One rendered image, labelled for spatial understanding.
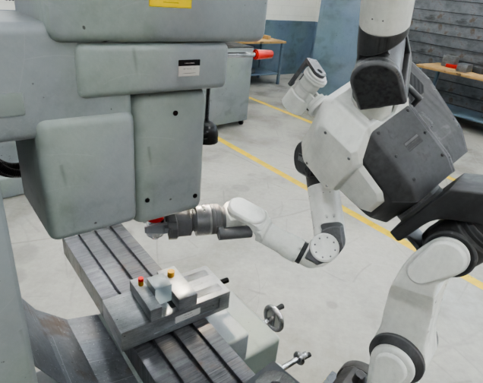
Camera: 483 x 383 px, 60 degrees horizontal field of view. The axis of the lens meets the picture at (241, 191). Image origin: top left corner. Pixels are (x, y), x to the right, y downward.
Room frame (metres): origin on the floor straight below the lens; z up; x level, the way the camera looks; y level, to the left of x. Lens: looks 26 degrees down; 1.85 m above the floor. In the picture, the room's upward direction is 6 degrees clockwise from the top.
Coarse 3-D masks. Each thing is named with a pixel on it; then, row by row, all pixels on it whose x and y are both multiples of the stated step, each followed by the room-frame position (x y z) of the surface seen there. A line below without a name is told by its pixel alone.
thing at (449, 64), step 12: (264, 36) 9.04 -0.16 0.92; (444, 60) 7.58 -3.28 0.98; (456, 60) 7.46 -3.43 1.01; (252, 72) 8.71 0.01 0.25; (264, 72) 8.93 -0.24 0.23; (444, 72) 7.12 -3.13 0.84; (456, 72) 6.97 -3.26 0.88; (468, 72) 7.08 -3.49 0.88; (480, 72) 7.03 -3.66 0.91; (456, 108) 7.34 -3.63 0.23; (480, 120) 6.63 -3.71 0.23
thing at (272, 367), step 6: (270, 366) 0.64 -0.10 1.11; (276, 366) 0.64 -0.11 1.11; (258, 372) 0.62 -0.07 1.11; (264, 372) 0.61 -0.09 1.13; (270, 372) 0.61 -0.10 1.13; (276, 372) 0.61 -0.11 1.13; (282, 372) 0.61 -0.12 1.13; (252, 378) 0.60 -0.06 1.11; (258, 378) 0.59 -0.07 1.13; (264, 378) 0.60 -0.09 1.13; (270, 378) 0.60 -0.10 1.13; (276, 378) 0.60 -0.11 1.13; (282, 378) 0.60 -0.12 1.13; (288, 378) 0.60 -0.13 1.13; (294, 378) 0.61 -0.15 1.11
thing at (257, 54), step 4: (228, 52) 0.97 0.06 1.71; (232, 52) 0.98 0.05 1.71; (236, 52) 0.99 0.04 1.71; (240, 52) 0.99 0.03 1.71; (244, 52) 1.00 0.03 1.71; (248, 52) 1.01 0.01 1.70; (252, 52) 1.01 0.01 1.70; (256, 52) 1.02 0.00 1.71; (260, 52) 1.02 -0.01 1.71; (264, 52) 1.03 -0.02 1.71; (268, 52) 1.04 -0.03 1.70; (272, 52) 1.05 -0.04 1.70; (228, 56) 0.97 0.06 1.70; (232, 56) 0.98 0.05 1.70; (236, 56) 0.98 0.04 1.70; (240, 56) 0.99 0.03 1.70; (244, 56) 1.00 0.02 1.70; (248, 56) 1.01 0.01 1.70; (252, 56) 1.01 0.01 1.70; (256, 56) 1.02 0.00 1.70; (260, 56) 1.02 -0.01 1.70; (264, 56) 1.03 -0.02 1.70; (268, 56) 1.04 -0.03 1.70; (272, 56) 1.05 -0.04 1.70
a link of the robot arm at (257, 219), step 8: (232, 200) 1.03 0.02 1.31; (240, 200) 1.03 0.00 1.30; (232, 208) 1.00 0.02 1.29; (240, 208) 1.01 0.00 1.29; (248, 208) 1.01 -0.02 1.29; (256, 208) 1.02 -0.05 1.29; (232, 216) 0.99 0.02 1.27; (240, 216) 0.98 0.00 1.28; (248, 216) 0.99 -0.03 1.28; (256, 216) 0.99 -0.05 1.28; (264, 216) 1.00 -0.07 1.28; (248, 224) 0.98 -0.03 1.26; (256, 224) 0.97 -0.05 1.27; (264, 224) 0.99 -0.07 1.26; (272, 224) 1.01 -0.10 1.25; (256, 232) 0.98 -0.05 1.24; (264, 232) 0.98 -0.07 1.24; (256, 240) 0.99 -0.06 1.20
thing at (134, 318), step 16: (192, 272) 1.08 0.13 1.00; (208, 272) 1.09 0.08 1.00; (144, 288) 0.94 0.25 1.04; (208, 288) 1.01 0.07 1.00; (224, 288) 1.02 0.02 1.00; (112, 304) 0.90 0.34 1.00; (128, 304) 0.91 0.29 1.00; (144, 304) 0.88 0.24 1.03; (160, 304) 0.92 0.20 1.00; (208, 304) 0.97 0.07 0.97; (224, 304) 1.00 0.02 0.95; (112, 320) 0.85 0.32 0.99; (128, 320) 0.85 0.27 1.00; (144, 320) 0.85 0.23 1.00; (160, 320) 0.87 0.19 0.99; (176, 320) 0.90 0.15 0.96; (192, 320) 0.93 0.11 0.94; (128, 336) 0.81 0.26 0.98; (144, 336) 0.84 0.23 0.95
